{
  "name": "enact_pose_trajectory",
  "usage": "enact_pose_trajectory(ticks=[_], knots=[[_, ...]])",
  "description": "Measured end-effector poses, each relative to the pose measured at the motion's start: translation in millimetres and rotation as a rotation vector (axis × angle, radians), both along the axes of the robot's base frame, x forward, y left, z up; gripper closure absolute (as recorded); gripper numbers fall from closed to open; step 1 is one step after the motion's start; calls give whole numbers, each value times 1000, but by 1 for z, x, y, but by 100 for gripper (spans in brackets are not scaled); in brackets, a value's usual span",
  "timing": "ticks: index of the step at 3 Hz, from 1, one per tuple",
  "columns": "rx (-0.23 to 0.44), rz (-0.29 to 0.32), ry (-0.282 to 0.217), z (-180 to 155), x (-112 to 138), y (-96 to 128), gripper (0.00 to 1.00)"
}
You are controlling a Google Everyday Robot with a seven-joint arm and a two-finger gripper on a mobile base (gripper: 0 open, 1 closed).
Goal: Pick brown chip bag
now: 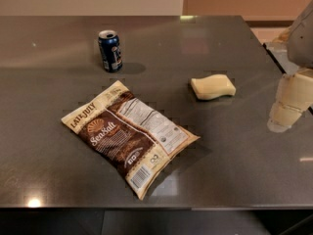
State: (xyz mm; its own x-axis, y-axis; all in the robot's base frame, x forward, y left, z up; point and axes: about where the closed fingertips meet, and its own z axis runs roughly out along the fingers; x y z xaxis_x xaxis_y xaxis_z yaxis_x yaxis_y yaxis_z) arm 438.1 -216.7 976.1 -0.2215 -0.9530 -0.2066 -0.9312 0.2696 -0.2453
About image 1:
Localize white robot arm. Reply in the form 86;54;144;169
267;1;313;133

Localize blue soda can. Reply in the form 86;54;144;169
98;29;122;72

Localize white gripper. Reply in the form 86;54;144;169
267;69;313;133

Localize brown chip bag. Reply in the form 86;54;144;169
62;81;198;199

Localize yellow sponge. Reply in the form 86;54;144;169
191;74;236;100

